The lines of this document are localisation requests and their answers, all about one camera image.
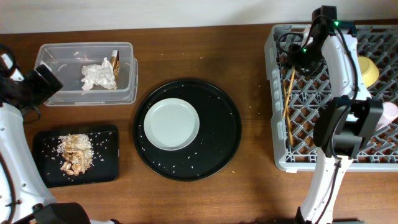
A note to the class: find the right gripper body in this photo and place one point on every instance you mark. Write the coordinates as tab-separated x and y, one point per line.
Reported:
308	59

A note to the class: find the black rectangular tray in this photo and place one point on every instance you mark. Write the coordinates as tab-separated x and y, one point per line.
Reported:
104	166

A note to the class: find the yellow small bowl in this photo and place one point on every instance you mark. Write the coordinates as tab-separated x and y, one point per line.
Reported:
369	71

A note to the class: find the white napkin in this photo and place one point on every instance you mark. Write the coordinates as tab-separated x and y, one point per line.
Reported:
101	75

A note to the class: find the food scraps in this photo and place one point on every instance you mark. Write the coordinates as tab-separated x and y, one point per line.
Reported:
77	151

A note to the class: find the grey plate with food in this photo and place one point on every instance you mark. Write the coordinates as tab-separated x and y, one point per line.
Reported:
171	124

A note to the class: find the wooden chopstick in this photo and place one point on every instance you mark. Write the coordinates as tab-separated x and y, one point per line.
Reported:
289	93
289	126

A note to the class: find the round black serving tray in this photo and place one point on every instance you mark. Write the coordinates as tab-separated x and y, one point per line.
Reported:
214	146

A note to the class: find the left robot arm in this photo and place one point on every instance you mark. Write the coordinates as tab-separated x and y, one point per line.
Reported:
24	196

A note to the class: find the grey dishwasher rack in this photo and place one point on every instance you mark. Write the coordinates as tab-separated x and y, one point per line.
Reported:
310	95

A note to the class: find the gold foil wrapper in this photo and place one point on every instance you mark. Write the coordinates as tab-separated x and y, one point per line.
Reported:
115	63

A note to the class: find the pink plastic cup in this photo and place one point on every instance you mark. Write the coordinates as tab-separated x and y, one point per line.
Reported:
389	114

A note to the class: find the clear plastic storage bin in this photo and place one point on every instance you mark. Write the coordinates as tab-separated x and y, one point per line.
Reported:
66	61

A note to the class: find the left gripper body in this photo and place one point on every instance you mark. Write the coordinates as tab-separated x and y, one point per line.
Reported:
37	89

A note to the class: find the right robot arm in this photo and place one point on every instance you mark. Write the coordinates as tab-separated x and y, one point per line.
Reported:
346	125

